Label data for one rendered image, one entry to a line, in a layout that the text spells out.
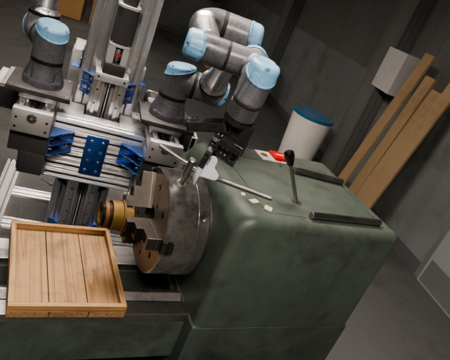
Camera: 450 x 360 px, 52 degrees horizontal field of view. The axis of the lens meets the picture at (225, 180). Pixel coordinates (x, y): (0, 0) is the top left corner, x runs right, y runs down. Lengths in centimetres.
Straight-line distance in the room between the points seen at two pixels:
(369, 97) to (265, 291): 414
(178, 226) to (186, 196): 9
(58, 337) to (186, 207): 50
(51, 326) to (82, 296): 11
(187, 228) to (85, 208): 105
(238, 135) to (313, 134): 434
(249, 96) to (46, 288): 75
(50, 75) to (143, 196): 71
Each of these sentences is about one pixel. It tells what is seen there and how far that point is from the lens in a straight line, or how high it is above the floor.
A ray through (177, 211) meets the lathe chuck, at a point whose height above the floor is 119.
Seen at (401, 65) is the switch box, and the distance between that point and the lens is 508.
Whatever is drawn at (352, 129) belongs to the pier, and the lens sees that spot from 542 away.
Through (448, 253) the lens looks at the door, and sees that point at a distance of 429.
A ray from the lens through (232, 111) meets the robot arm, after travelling 111.
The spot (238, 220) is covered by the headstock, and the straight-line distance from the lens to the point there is 122.
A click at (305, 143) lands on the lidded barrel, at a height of 32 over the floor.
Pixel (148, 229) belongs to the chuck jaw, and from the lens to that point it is 128.
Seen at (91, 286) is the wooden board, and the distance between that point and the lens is 139.
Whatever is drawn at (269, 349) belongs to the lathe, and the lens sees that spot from 163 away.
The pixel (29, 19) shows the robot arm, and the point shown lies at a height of 136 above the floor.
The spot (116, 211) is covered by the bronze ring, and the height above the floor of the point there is 111.
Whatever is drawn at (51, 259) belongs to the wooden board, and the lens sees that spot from 145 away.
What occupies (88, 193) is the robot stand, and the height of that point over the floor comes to 68.
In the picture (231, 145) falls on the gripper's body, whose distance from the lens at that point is 114.
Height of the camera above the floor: 180
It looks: 24 degrees down
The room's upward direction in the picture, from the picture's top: 22 degrees clockwise
